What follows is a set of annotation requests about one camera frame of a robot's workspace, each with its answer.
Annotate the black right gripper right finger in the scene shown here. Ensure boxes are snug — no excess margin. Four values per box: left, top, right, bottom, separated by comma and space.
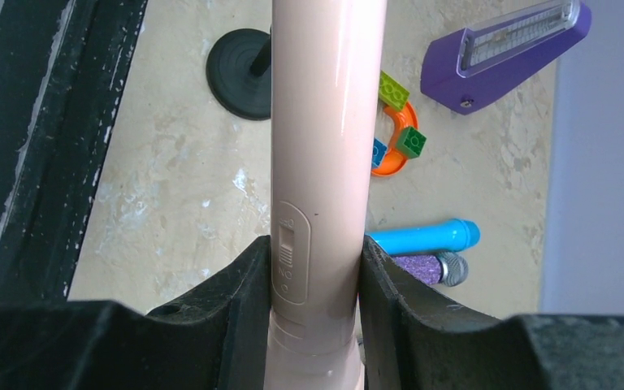
359, 238, 624, 389

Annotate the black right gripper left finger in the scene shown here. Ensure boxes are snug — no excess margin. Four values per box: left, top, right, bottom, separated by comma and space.
0, 236, 271, 389

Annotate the black mic stand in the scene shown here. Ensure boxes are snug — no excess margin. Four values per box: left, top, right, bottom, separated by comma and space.
206, 28, 271, 120

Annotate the pink microphone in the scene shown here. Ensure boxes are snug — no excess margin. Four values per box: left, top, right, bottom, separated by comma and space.
264, 1, 387, 389

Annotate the purple glitter microphone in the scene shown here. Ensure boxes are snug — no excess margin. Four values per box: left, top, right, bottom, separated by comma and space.
392, 252, 469, 287

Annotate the blue microphone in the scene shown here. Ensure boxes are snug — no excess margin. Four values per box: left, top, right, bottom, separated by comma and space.
368, 219, 481, 255

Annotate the orange curved track piece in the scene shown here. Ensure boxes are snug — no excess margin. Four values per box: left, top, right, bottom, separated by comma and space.
371, 102, 426, 177

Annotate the blue toy brick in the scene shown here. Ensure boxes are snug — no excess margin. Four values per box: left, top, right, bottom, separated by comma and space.
371, 138, 388, 169

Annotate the green toy brick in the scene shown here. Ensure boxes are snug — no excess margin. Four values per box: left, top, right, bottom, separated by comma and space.
394, 126, 427, 159

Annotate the lime long toy brick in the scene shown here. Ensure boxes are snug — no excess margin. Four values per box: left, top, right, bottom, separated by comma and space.
379, 71, 410, 111

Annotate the purple metronome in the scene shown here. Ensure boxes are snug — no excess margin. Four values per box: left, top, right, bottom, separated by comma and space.
420, 1, 592, 115

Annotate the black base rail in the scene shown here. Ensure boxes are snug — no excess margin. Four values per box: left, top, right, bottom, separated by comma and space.
0, 1, 147, 302

